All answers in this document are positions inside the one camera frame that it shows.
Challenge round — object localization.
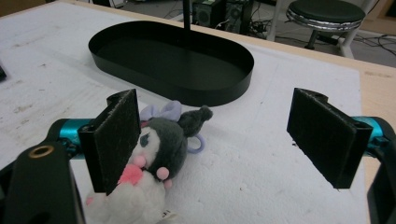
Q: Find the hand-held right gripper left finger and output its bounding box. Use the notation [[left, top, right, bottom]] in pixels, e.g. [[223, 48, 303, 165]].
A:
[[78, 88, 142, 197]]

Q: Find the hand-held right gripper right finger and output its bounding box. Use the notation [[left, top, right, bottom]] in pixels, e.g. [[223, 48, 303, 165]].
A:
[[286, 87, 374, 189]]

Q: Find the grey and white plush toy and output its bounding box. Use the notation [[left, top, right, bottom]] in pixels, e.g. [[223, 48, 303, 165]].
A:
[[85, 99, 215, 224]]

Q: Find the black oval tray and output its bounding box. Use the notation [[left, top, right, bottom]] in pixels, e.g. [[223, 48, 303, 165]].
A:
[[88, 20, 255, 107]]

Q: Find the white foam mat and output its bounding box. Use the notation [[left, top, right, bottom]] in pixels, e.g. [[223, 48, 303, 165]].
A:
[[0, 2, 370, 224]]

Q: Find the black round stool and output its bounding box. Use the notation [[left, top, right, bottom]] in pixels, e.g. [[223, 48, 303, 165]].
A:
[[285, 0, 367, 50]]

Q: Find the black pole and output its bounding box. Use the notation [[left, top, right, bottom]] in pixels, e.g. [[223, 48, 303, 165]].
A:
[[182, 0, 191, 31]]

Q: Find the black computer tower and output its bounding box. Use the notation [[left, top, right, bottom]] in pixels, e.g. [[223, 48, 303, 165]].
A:
[[191, 0, 255, 35]]

